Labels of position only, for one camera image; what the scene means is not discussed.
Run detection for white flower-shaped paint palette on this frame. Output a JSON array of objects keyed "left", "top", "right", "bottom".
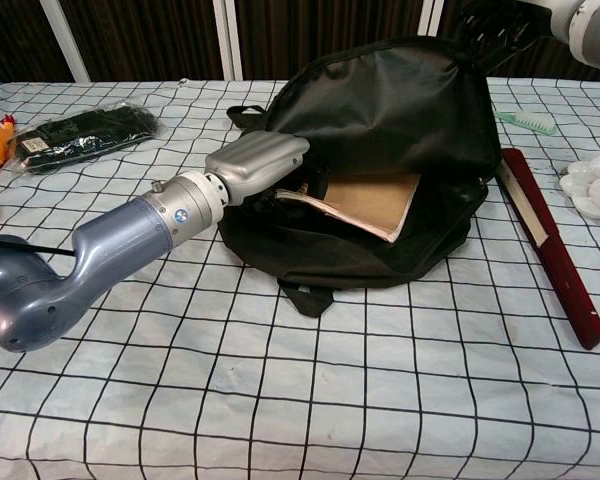
[{"left": 559, "top": 160, "right": 600, "bottom": 232}]

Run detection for black gloves in plastic pack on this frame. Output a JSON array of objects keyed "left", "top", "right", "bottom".
[{"left": 7, "top": 102, "right": 164, "bottom": 176}]

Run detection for white black-checked tablecloth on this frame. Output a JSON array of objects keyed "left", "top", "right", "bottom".
[{"left": 0, "top": 77, "right": 600, "bottom": 480}]

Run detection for light green brush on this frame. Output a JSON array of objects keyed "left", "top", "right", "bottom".
[{"left": 494, "top": 110, "right": 559, "bottom": 137}]

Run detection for white screen frame post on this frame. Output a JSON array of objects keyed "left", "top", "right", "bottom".
[
  {"left": 43, "top": 0, "right": 92, "bottom": 84},
  {"left": 211, "top": 0, "right": 245, "bottom": 82},
  {"left": 423, "top": 0, "right": 445, "bottom": 40}
]

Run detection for black backpack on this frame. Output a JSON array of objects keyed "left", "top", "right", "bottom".
[{"left": 217, "top": 35, "right": 504, "bottom": 317}]

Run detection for brown cover notebook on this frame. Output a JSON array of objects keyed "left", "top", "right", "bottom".
[{"left": 274, "top": 172, "right": 422, "bottom": 244}]

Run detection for dark red folded fan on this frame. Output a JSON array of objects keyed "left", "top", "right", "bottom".
[{"left": 497, "top": 148, "right": 600, "bottom": 351}]

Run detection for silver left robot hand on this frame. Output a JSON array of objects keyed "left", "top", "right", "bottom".
[{"left": 218, "top": 132, "right": 311, "bottom": 207}]

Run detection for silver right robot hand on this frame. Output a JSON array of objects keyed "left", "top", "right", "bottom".
[{"left": 458, "top": 0, "right": 581, "bottom": 72}]

